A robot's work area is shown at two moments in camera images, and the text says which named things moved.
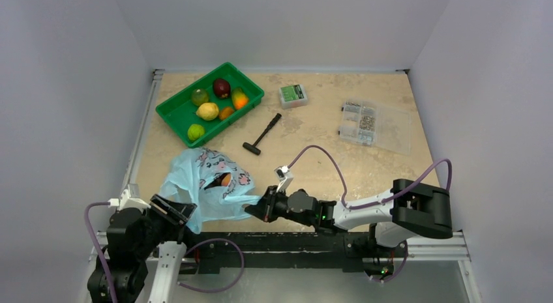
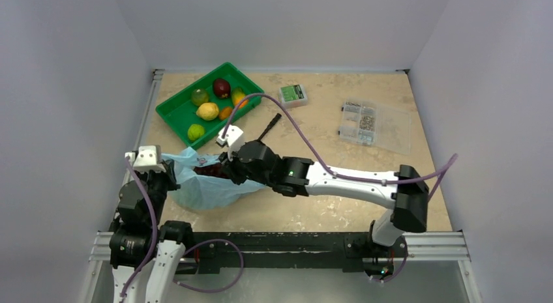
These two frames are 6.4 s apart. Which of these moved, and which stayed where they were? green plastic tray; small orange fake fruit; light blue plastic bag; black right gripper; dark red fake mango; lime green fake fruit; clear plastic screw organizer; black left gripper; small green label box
Moved: black left gripper; black right gripper; light blue plastic bag
Stayed: lime green fake fruit; clear plastic screw organizer; dark red fake mango; green plastic tray; small green label box; small orange fake fruit
